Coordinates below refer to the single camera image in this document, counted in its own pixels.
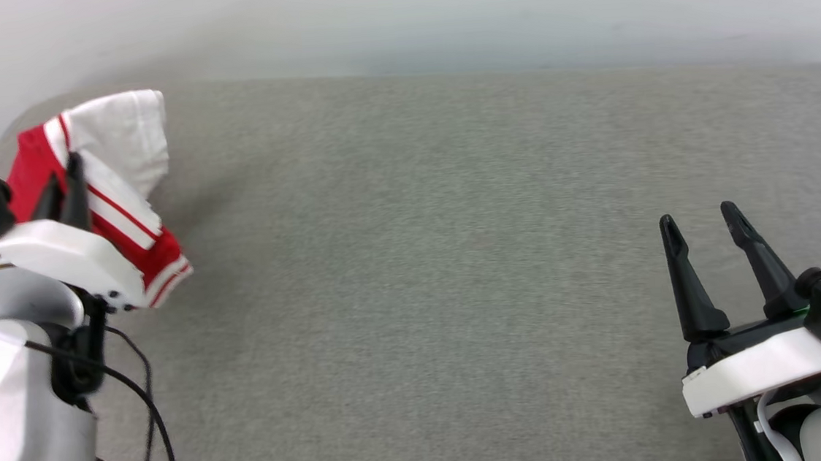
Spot grey fabric sofa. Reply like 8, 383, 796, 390
0, 30, 821, 461

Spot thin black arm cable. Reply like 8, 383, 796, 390
0, 290, 182, 461
85, 323, 161, 461

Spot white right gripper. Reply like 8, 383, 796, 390
657, 193, 821, 422

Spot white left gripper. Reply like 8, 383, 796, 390
0, 148, 149, 323

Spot red and white garment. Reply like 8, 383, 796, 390
0, 87, 196, 320

